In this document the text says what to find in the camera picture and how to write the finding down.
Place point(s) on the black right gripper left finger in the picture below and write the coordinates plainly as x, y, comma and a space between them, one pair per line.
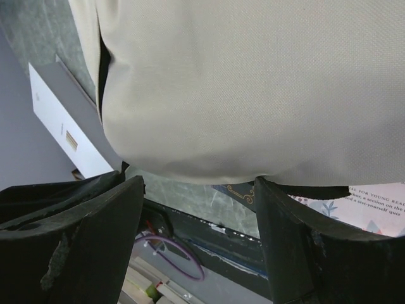
69, 242

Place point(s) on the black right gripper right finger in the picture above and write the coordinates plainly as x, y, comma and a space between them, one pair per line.
312, 258

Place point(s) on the white book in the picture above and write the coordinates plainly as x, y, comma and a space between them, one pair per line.
70, 116

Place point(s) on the cream canvas backpack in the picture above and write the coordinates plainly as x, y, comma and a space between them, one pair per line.
302, 93

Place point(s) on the floral cover book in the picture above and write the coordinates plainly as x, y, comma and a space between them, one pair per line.
374, 208

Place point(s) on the blue Jane Eyre book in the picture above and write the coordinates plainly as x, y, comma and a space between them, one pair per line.
242, 193

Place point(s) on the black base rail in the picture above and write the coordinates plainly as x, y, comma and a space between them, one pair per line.
222, 250

